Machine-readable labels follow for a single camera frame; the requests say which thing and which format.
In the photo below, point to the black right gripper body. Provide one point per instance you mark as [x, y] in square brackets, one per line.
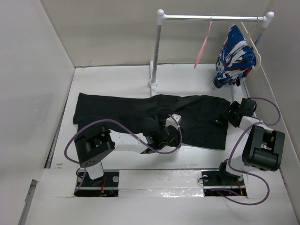
[234, 107]

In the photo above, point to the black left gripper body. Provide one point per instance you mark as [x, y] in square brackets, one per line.
[163, 126]

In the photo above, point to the black trousers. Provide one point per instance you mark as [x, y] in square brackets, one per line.
[202, 123]

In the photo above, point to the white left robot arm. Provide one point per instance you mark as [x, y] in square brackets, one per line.
[93, 143]

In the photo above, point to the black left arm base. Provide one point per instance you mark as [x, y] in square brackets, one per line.
[106, 186]

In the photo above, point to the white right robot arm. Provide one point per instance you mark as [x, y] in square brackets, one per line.
[259, 147]

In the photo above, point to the cream plastic hanger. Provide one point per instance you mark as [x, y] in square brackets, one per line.
[251, 44]

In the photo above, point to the pink plastic hanger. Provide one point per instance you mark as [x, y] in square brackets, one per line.
[200, 54]

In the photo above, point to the blue patterned garment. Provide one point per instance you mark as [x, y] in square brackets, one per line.
[235, 60]

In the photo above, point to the white metal clothes rack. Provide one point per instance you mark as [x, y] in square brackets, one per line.
[178, 42]

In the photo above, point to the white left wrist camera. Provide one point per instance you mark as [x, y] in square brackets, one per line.
[173, 120]

